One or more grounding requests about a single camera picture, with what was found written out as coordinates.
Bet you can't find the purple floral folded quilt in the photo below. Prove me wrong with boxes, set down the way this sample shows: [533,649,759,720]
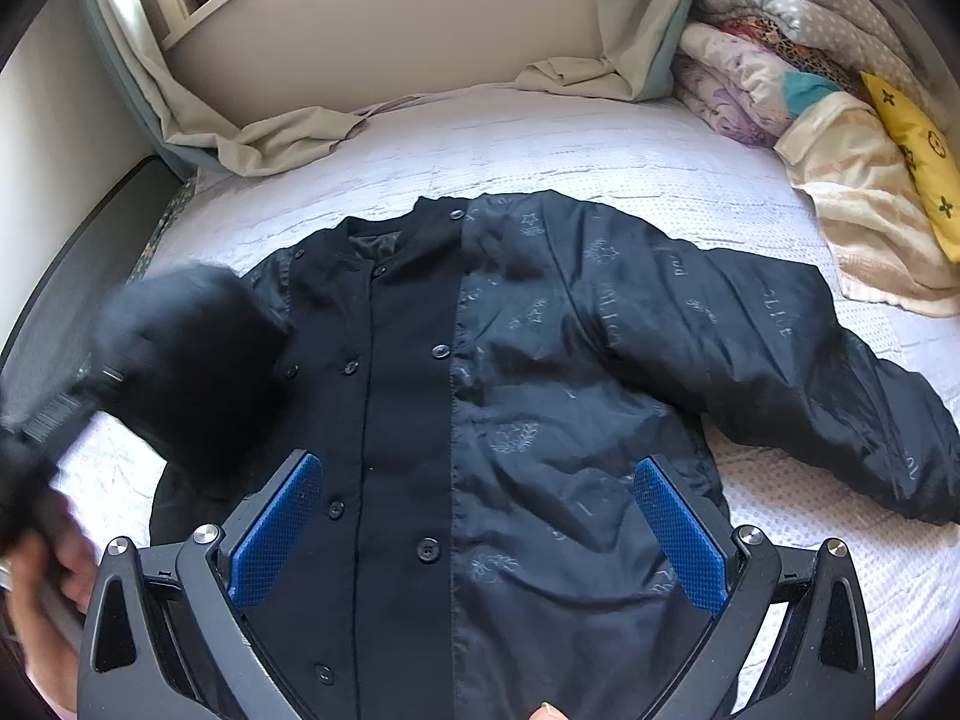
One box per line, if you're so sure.
[672,21,841,146]

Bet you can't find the person's right hand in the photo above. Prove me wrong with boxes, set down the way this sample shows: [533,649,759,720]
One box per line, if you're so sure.
[529,702,568,720]

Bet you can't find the person's left hand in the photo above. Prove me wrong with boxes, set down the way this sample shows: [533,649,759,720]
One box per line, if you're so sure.
[5,489,103,714]

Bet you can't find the cream striped towel blanket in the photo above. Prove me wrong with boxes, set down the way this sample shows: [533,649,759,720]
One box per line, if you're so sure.
[775,91,958,319]

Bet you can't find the floral mattress edge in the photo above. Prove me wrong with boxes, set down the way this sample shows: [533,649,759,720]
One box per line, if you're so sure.
[128,172,199,281]

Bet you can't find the beige curtain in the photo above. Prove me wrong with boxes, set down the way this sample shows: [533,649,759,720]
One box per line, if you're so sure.
[80,0,415,179]
[514,0,693,103]

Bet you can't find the white textured bed sheet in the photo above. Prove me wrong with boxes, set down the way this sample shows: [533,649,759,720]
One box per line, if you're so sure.
[64,88,958,700]

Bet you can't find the yellow patterned pillow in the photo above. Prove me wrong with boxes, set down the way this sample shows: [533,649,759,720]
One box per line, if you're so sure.
[861,71,960,263]

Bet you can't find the dark navy padded jacket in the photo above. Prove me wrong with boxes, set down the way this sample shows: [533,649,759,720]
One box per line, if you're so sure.
[89,192,958,718]

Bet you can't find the grey polka dot blanket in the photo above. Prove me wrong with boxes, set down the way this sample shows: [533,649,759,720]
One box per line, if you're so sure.
[693,0,949,127]

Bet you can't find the dark bed side rail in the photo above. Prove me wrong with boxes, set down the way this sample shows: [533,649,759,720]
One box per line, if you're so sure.
[2,156,182,410]

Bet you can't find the beige curtain left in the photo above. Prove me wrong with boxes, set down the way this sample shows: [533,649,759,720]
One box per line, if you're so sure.
[80,0,415,179]

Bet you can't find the leopard print cloth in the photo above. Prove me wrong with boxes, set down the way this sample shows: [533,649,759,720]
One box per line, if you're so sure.
[719,15,864,98]

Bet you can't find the beige curtain right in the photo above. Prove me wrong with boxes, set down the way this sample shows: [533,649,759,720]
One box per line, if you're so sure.
[514,0,693,103]

